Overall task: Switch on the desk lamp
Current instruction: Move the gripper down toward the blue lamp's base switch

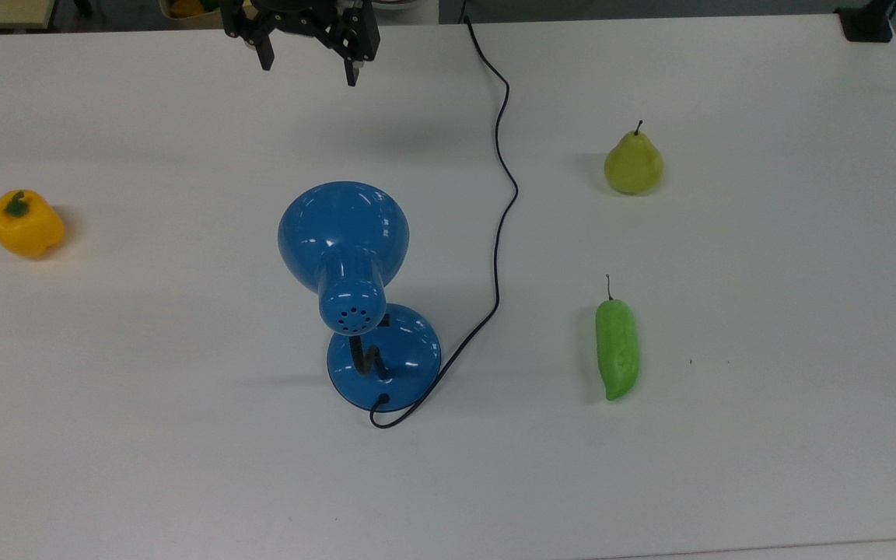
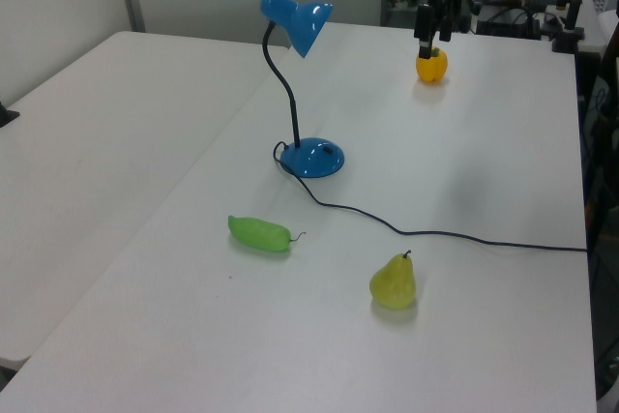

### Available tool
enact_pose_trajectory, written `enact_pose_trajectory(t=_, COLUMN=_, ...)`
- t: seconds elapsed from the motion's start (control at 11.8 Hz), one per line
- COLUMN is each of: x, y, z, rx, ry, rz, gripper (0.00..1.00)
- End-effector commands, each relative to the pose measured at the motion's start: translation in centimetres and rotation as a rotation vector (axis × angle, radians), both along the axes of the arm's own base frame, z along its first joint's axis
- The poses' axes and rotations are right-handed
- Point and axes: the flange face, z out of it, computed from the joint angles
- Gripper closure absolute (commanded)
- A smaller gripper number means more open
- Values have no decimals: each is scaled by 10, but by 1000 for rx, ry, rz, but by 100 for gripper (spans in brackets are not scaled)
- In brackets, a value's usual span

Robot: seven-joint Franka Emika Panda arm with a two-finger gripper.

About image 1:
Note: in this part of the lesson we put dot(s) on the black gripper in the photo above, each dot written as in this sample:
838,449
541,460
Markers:
304,22

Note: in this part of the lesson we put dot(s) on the blue desk lamp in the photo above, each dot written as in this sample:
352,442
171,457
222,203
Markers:
353,272

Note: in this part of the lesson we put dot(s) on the box with fruits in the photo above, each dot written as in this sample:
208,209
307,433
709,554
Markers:
187,8

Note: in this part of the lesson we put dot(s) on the yellow bell pepper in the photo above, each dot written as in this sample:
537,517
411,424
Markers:
26,225

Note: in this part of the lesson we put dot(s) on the yellow-green pear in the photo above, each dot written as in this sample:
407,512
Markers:
633,165

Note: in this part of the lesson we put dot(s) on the green chili pepper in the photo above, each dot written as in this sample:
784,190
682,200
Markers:
617,350

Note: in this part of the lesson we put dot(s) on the black table clamp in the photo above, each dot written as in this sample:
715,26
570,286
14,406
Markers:
866,22

